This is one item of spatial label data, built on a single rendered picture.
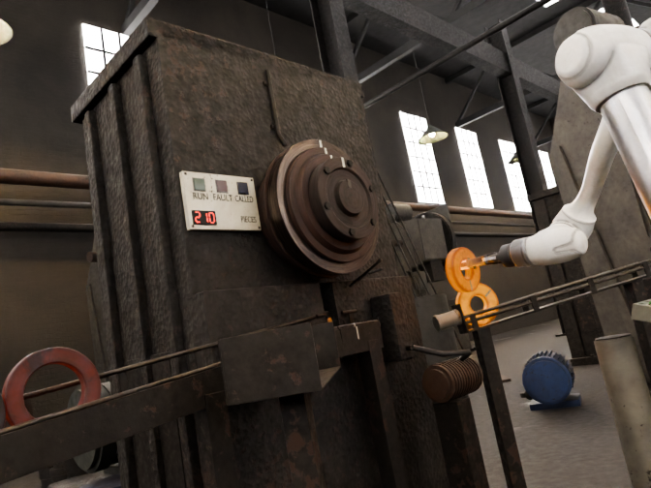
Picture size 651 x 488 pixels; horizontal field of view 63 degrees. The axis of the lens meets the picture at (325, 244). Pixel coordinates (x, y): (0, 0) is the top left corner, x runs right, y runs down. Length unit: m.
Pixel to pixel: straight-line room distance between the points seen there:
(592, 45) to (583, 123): 3.02
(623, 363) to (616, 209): 2.29
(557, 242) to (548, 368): 2.03
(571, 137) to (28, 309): 6.34
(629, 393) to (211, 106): 1.62
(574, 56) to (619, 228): 2.91
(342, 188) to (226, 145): 0.41
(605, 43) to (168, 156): 1.19
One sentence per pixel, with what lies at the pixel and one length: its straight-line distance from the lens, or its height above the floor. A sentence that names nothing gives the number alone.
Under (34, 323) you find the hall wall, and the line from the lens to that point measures 7.62.
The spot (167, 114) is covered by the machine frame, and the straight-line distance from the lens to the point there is 1.73.
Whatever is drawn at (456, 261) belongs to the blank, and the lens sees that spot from 1.84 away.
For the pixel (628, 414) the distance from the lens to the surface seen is 2.01.
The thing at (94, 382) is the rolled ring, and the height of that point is 0.68.
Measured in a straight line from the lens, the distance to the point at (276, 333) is 1.12.
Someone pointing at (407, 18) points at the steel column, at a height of 5.07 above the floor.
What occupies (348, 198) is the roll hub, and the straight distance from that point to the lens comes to 1.72.
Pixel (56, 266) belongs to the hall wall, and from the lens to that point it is 7.83.
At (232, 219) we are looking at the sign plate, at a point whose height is 1.09.
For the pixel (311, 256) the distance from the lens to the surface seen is 1.67.
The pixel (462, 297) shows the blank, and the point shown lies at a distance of 2.00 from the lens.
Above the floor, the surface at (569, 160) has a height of 1.64.
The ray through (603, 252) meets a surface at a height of 0.93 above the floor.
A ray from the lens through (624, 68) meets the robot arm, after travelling 1.32.
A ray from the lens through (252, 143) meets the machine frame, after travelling 1.87.
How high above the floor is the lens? 0.68
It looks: 10 degrees up
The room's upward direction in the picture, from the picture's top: 10 degrees counter-clockwise
